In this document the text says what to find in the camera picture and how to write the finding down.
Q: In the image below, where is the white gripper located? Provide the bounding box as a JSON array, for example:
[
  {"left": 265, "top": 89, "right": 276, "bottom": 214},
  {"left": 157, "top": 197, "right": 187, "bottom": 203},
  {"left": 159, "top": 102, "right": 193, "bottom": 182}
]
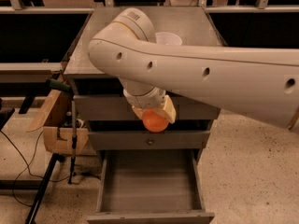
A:
[{"left": 123, "top": 87, "right": 177, "bottom": 124}]

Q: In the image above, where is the orange fruit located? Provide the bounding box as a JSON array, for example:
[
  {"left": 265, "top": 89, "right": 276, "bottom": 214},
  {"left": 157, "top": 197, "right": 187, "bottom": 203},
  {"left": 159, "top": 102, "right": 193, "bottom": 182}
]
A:
[{"left": 142, "top": 109, "right": 169, "bottom": 133}]

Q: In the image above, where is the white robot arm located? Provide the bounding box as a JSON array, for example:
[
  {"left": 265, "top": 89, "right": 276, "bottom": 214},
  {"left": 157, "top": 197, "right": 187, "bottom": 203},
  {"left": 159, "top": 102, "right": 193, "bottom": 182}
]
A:
[{"left": 88, "top": 8, "right": 299, "bottom": 132}]

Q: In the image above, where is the grey middle drawer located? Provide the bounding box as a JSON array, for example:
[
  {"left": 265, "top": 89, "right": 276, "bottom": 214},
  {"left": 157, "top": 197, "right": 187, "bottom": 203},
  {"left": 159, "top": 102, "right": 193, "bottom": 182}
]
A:
[{"left": 89, "top": 131, "right": 210, "bottom": 150}]

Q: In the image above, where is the grey wooden drawer cabinet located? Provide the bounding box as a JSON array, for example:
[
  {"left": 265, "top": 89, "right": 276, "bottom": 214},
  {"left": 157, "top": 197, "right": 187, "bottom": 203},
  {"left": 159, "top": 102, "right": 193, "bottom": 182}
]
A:
[{"left": 63, "top": 6, "right": 235, "bottom": 224}]

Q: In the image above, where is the grey top drawer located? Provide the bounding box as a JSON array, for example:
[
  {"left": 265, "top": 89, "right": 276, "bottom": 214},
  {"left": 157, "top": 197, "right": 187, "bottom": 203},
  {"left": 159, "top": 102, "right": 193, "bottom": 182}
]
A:
[{"left": 75, "top": 95, "right": 220, "bottom": 120}]

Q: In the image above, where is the grey open bottom drawer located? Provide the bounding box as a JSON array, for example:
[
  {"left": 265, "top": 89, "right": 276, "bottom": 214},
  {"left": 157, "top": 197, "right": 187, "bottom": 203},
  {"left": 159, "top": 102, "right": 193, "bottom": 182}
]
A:
[{"left": 87, "top": 149, "right": 214, "bottom": 224}]

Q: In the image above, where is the white ceramic bowl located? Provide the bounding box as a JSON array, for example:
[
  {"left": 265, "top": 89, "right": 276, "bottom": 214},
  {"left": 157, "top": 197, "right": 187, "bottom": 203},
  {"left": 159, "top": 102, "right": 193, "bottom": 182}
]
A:
[{"left": 155, "top": 32, "right": 182, "bottom": 46}]

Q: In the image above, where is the black tripod leg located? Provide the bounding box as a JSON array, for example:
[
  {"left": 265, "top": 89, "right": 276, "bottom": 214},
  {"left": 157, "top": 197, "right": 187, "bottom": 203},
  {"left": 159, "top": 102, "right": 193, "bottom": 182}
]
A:
[{"left": 25, "top": 153, "right": 60, "bottom": 224}]

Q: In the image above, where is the green handled grabber stick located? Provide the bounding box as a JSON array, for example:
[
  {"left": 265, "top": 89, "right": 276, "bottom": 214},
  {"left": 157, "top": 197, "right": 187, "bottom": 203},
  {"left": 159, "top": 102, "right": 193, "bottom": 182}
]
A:
[{"left": 46, "top": 78, "right": 78, "bottom": 184}]

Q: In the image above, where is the black floor cable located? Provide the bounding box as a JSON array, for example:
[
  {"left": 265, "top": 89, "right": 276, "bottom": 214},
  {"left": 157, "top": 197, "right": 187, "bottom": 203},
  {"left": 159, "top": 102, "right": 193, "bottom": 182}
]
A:
[{"left": 0, "top": 130, "right": 101, "bottom": 208}]

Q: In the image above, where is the grey metal rail frame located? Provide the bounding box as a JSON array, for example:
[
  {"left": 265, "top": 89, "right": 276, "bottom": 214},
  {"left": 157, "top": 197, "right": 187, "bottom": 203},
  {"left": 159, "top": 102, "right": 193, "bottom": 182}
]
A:
[{"left": 0, "top": 0, "right": 299, "bottom": 84}]

